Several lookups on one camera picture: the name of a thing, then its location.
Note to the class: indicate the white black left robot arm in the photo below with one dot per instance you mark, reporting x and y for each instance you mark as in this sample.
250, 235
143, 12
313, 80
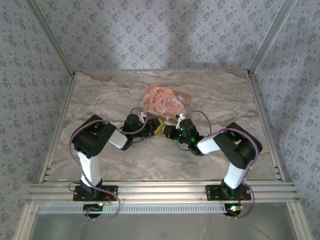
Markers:
91, 165

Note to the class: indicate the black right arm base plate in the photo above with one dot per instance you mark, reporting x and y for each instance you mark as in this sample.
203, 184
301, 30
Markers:
212, 193

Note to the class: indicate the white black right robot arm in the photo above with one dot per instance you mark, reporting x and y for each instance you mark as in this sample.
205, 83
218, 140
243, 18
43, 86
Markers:
235, 150

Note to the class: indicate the black left controller board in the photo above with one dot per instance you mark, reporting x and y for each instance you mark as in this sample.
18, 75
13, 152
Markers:
93, 208

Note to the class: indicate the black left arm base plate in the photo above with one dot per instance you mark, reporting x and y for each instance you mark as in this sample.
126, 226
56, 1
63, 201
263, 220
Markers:
110, 193

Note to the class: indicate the black right controller board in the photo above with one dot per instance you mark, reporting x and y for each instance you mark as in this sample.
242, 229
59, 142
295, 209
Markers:
233, 208

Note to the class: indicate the aluminium table side rail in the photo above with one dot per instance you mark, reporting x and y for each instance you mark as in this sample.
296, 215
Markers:
265, 120
58, 125

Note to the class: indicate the black controller board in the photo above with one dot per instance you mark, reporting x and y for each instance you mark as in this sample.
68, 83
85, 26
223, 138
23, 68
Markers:
233, 208
93, 208

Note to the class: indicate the aluminium mounting rail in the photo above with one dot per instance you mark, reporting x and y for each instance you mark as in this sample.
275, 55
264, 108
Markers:
160, 191

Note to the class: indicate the aluminium frame post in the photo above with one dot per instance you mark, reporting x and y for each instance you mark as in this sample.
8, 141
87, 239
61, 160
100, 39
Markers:
51, 37
272, 37

